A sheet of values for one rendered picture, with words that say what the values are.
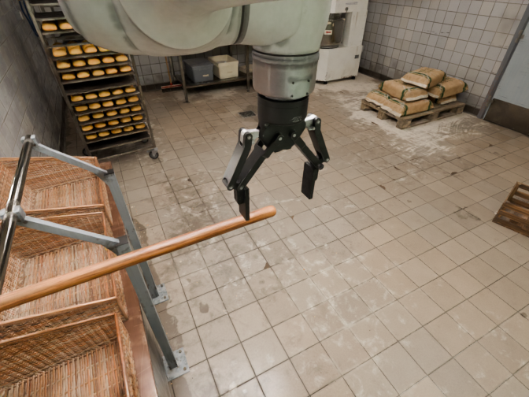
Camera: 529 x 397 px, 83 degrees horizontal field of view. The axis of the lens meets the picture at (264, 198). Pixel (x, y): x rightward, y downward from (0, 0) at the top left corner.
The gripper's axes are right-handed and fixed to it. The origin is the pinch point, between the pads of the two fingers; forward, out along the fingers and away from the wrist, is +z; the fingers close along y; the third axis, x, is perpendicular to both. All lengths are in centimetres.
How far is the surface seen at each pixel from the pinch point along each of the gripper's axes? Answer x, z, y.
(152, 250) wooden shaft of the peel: 12.0, 14.0, -23.3
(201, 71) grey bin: 434, 99, 121
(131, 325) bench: 40, 77, -39
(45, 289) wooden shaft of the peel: 11.9, 14.5, -43.3
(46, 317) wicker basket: 43, 59, -60
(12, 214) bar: 46, 18, -53
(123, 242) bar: 46, 40, -31
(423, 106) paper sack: 199, 109, 339
